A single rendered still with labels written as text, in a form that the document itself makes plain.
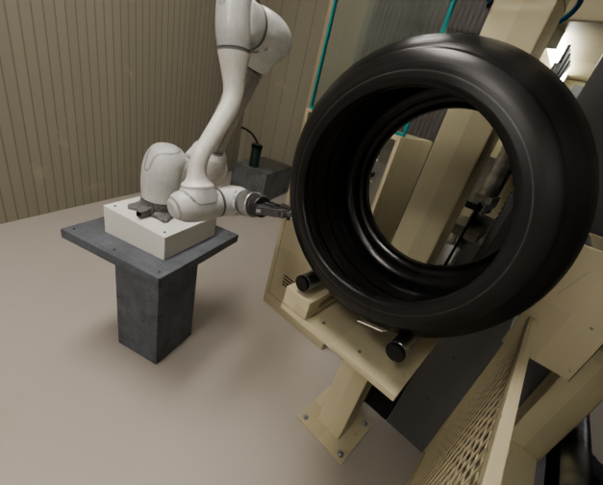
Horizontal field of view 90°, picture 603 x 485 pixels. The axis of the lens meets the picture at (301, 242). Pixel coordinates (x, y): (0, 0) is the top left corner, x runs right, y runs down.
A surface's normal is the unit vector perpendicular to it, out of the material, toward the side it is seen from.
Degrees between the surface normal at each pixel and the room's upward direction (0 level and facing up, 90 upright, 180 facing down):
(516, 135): 82
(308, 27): 90
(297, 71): 90
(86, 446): 0
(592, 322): 90
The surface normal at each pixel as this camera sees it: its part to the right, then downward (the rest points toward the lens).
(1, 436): 0.23, -0.87
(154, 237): -0.38, 0.33
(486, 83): -0.56, 0.07
